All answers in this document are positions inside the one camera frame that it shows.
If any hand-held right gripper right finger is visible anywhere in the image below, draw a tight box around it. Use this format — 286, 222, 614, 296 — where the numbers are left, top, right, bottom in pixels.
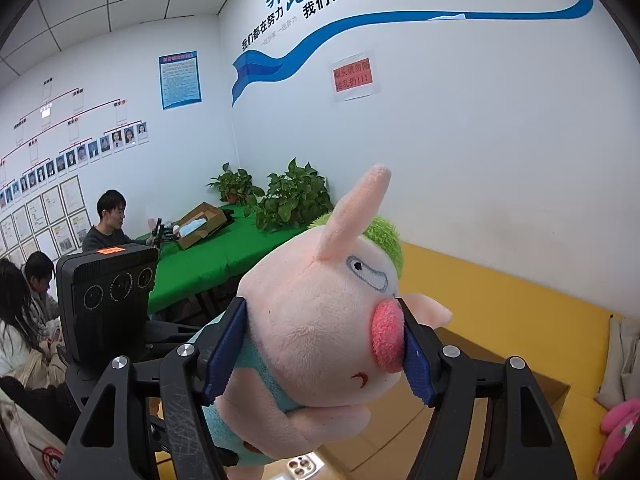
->
394, 297, 583, 480

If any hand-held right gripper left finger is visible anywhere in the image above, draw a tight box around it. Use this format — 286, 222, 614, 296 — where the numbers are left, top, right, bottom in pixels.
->
59, 296, 249, 480

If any pink pig plush toy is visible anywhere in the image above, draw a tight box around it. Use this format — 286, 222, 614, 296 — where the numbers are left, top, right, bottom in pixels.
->
202, 162, 453, 468

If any clear phone case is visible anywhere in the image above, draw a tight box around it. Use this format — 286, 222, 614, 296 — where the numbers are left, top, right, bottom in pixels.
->
284, 452, 321, 480

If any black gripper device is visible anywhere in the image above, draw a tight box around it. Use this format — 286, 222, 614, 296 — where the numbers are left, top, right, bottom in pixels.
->
149, 217, 169, 251

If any green cloth table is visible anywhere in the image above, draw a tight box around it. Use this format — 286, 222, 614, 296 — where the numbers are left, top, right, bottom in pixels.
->
131, 202, 311, 313

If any group of framed certificates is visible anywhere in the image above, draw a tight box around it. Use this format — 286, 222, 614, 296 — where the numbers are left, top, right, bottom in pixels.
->
0, 175, 93, 261

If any small cardboard box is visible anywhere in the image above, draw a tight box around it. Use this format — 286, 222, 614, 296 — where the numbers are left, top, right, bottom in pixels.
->
172, 202, 235, 250

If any row of portrait photos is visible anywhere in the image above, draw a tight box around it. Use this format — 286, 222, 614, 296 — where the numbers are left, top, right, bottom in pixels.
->
0, 122, 150, 211

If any small potted plant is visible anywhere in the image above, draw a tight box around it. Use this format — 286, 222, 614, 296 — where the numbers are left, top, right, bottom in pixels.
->
206, 162, 265, 206

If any large potted plant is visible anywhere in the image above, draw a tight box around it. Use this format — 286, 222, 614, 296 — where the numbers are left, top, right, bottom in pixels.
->
245, 157, 335, 233

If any white tote bag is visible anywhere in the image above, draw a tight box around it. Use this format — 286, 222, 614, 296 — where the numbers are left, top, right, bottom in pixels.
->
0, 387, 68, 480

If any white cloth bag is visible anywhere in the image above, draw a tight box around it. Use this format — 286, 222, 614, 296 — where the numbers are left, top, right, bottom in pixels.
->
595, 314, 640, 411

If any red paper notice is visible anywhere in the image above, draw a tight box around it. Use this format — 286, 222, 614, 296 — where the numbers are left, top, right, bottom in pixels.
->
330, 52, 379, 102

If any blue wall poster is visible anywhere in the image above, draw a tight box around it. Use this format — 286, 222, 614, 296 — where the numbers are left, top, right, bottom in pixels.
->
159, 51, 204, 110

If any blue ribbon wall decal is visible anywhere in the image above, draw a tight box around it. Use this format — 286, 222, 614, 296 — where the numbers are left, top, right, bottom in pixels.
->
231, 0, 596, 107

